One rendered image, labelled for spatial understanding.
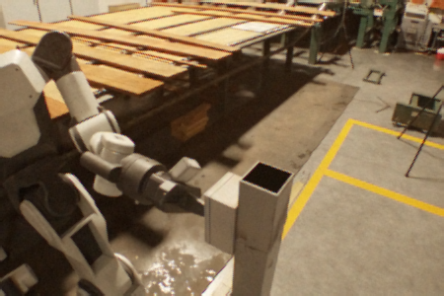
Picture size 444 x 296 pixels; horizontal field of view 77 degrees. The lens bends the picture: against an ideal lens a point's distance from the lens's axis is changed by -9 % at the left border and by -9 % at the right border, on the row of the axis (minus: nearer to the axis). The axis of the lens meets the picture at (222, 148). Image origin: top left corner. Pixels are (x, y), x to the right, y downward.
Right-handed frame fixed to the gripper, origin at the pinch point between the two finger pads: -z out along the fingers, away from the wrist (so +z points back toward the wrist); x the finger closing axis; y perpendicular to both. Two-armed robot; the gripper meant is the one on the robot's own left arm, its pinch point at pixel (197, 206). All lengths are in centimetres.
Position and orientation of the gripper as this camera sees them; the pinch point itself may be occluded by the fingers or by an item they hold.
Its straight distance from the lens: 56.8
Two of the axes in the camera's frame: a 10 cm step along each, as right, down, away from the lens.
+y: 3.6, -9.3, 0.3
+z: -8.4, -3.0, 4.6
